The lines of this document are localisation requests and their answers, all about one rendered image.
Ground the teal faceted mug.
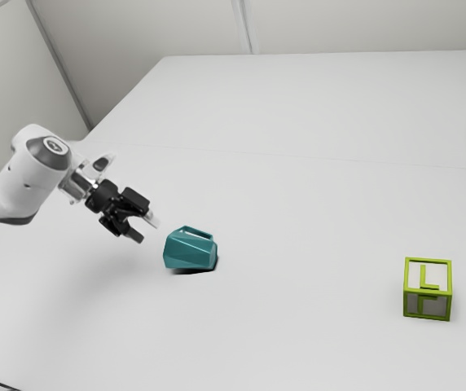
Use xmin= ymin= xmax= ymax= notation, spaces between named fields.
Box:
xmin=163 ymin=225 xmax=221 ymax=273

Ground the green letter block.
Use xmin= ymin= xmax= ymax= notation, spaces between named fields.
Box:
xmin=402 ymin=256 xmax=453 ymax=323

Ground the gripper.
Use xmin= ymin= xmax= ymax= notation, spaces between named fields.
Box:
xmin=85 ymin=178 xmax=162 ymax=244

